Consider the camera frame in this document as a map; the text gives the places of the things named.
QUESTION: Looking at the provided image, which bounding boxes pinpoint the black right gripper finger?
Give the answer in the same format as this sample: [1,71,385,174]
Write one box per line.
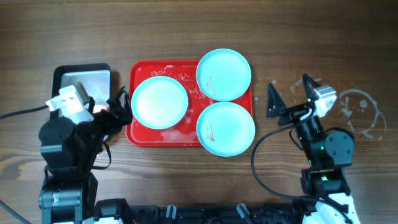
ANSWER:
[266,83,287,118]
[302,73,320,101]

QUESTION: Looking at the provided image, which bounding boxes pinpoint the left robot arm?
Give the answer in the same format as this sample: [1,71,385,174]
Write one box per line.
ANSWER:
[39,82,294,223]

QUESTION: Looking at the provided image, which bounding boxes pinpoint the light blue plate bottom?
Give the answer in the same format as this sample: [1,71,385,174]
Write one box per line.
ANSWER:
[196,102,256,157]

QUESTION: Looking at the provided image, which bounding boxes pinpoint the light blue plate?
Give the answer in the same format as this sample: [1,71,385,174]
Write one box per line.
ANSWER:
[131,76,188,129]
[196,102,256,157]
[196,49,252,101]

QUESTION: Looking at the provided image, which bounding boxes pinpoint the light blue plate top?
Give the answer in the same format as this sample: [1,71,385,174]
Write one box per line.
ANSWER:
[196,49,252,101]

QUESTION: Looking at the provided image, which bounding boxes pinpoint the black soap water tray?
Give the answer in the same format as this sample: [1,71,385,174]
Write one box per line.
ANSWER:
[50,63,111,119]

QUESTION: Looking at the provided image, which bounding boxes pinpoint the red plastic tray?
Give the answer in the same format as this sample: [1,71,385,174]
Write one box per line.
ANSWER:
[126,60,254,147]

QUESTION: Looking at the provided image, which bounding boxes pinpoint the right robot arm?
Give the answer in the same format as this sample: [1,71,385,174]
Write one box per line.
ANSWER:
[277,74,359,223]

